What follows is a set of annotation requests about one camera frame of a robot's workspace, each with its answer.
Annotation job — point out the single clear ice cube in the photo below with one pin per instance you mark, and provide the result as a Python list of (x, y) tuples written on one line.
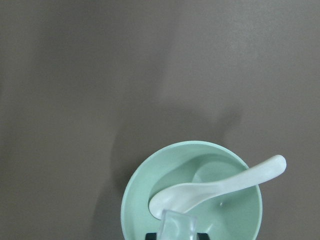
[(177, 226)]

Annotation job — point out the green ceramic bowl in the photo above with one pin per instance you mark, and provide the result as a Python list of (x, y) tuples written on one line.
[(233, 216)]

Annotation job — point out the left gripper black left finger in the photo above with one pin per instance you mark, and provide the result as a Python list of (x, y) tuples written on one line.
[(151, 236)]

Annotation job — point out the white ceramic spoon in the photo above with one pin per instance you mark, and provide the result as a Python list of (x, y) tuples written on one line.
[(184, 197)]

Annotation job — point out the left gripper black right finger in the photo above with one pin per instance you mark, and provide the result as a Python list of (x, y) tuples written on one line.
[(202, 236)]

